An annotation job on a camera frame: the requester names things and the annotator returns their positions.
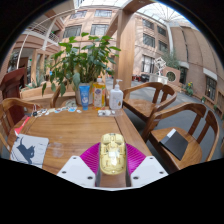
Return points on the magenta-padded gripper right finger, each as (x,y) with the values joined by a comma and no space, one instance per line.
(150,171)

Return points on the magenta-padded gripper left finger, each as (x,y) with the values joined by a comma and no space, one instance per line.
(75,171)

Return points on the yellow computer mouse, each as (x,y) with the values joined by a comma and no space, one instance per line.
(112,155)

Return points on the white cat-print mouse pad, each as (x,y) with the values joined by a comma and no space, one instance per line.
(30,150)

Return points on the black notebook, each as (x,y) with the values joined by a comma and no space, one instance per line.
(175,144)

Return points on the wooden armchair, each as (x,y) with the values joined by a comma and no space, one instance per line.
(10,105)
(191,155)
(140,106)
(56,96)

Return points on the small clear packet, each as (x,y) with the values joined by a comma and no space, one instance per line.
(106,112)

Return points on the black key fob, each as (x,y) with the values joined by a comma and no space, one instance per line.
(34,113)

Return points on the blue squeeze tube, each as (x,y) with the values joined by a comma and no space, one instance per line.
(84,98)

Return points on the white pump bottle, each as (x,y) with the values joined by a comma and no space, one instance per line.
(116,99)

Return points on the yellow liquid bottle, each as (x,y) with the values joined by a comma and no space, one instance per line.
(99,95)

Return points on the yellow flowering plant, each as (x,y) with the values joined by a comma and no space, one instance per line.
(189,89)

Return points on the white sculpture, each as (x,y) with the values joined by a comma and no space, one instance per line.
(160,66)

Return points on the potted green leafy plant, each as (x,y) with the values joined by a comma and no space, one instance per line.
(85,63)

